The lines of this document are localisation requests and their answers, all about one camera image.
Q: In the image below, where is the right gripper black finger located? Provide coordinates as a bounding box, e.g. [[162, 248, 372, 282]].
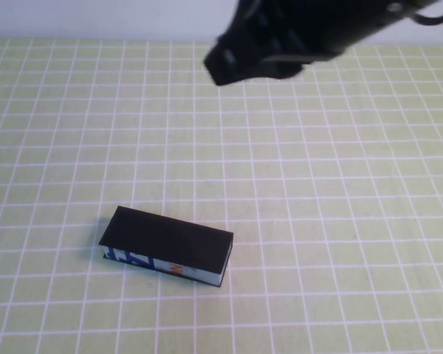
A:
[[210, 55, 267, 88], [202, 35, 241, 77]]

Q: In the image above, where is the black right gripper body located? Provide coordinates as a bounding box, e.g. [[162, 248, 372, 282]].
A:
[[221, 0, 442, 81]]

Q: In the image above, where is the black glasses case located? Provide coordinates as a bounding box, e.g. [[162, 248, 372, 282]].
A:
[[98, 205, 234, 288]]

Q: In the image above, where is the black right camera cable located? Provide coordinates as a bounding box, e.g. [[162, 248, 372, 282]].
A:
[[409, 7, 443, 27]]

